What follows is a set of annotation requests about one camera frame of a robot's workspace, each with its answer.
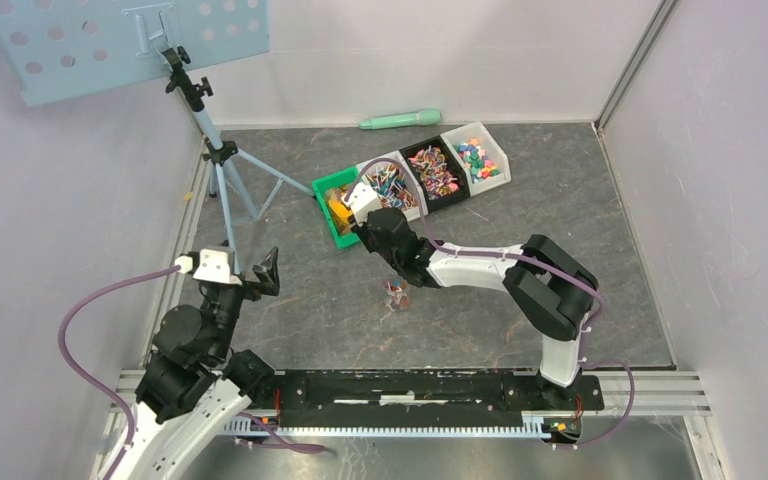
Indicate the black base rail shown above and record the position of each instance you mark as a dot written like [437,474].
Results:
[421,398]

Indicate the green candy bin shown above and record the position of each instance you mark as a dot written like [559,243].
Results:
[336,185]

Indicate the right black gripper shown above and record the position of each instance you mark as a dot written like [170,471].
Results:
[361,230]

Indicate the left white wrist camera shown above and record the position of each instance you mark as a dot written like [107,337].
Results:
[213,265]

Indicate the light blue music stand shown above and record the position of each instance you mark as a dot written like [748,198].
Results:
[61,50]

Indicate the clear plastic jar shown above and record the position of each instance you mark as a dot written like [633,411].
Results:
[397,295]

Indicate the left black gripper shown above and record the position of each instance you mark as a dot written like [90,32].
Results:
[266,283]

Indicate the white lollipop bin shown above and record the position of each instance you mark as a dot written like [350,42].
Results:
[393,187]

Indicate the white candy bin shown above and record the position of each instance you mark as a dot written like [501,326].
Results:
[484,162]

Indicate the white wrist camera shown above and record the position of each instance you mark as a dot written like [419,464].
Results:
[213,265]
[361,201]

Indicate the mint green cylindrical handle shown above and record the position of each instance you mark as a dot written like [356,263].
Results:
[424,117]

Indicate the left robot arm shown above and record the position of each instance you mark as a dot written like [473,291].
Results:
[194,382]

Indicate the black lollipop bin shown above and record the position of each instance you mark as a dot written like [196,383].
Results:
[441,178]

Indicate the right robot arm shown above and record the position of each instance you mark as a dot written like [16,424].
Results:
[556,293]

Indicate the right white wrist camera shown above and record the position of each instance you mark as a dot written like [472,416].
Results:
[361,201]

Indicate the yellow plastic scoop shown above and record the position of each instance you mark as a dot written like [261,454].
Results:
[341,216]

